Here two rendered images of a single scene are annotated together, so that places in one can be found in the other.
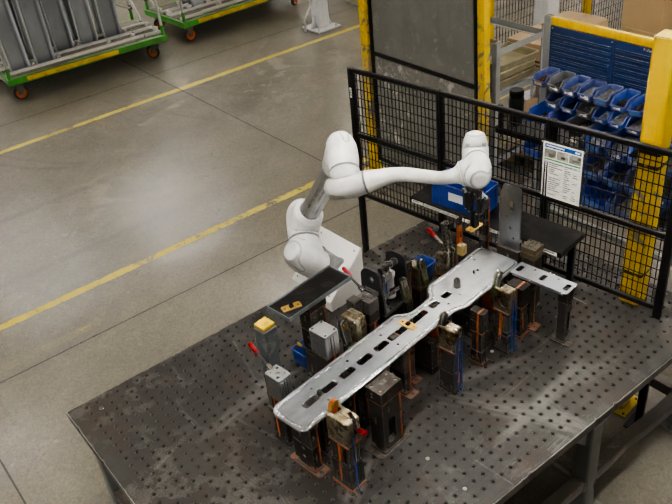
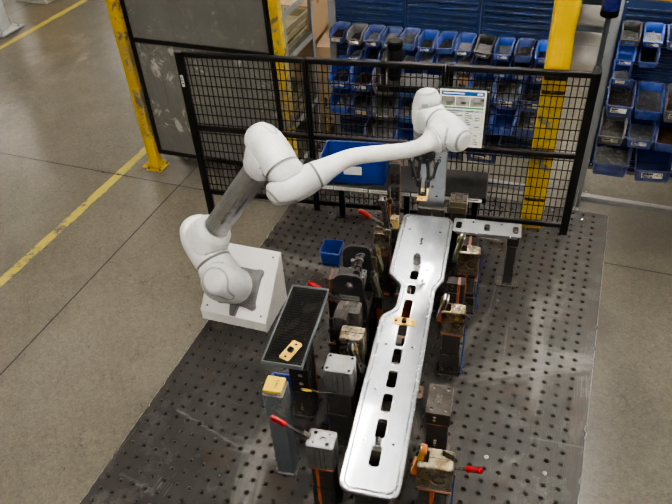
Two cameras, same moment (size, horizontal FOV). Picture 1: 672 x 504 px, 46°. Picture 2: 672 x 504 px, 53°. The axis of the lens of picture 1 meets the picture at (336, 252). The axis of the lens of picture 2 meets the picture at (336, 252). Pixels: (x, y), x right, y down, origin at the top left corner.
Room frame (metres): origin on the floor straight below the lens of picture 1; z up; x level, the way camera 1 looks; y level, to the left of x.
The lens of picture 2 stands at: (1.24, 0.84, 2.80)
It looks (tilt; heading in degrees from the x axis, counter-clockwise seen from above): 40 degrees down; 328
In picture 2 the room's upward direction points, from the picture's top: 4 degrees counter-clockwise
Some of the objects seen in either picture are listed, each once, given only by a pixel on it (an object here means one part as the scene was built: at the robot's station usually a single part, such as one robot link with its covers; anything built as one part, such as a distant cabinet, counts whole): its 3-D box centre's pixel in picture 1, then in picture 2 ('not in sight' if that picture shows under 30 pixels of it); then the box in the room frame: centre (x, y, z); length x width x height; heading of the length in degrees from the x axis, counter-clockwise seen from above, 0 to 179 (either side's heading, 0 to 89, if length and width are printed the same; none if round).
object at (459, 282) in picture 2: (479, 336); (455, 306); (2.64, -0.59, 0.84); 0.11 x 0.08 x 0.29; 42
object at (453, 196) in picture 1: (464, 192); (355, 162); (3.46, -0.68, 1.10); 0.30 x 0.17 x 0.13; 45
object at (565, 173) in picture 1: (562, 172); (461, 118); (3.19, -1.09, 1.30); 0.23 x 0.02 x 0.31; 42
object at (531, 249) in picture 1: (530, 276); (456, 229); (2.98, -0.90, 0.88); 0.08 x 0.08 x 0.36; 42
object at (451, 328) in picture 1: (450, 357); (451, 339); (2.49, -0.43, 0.87); 0.12 x 0.09 x 0.35; 42
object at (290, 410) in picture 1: (406, 328); (405, 326); (2.56, -0.26, 1.00); 1.38 x 0.22 x 0.02; 132
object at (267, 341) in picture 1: (272, 367); (282, 429); (2.50, 0.32, 0.92); 0.08 x 0.08 x 0.44; 42
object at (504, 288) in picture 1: (503, 318); (466, 280); (2.70, -0.71, 0.87); 0.12 x 0.09 x 0.35; 42
